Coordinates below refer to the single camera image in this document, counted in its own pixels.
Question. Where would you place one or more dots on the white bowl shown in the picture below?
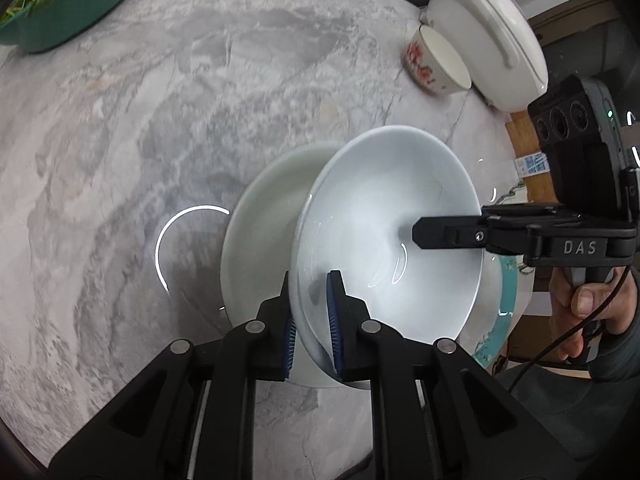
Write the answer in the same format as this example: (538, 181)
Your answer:
(265, 230)
(390, 185)

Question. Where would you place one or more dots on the teal basin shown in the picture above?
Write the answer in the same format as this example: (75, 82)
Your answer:
(85, 5)

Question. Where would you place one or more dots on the person's grey clothing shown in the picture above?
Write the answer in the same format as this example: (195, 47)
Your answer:
(575, 430)

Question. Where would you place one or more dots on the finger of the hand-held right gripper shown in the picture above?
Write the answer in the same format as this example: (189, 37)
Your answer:
(450, 232)

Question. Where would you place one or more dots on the person's right forearm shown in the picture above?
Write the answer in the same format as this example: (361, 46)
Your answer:
(617, 357)

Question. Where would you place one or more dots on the large white plate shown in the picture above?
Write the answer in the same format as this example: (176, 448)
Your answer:
(523, 290)

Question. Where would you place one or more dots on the white cup with red pattern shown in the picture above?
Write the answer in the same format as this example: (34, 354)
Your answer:
(425, 67)

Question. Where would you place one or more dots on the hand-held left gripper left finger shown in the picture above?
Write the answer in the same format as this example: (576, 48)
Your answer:
(289, 345)

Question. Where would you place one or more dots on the white rice cooker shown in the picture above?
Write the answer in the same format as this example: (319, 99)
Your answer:
(480, 20)

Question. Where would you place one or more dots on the teal floral plate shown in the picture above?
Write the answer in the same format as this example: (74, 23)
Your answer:
(507, 305)

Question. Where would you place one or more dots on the person's right hand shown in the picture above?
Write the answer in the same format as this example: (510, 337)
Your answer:
(590, 305)

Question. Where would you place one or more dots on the brown cardboard box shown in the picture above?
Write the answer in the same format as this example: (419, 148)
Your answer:
(525, 142)

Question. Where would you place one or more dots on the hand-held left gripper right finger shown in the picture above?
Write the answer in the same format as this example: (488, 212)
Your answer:
(334, 330)

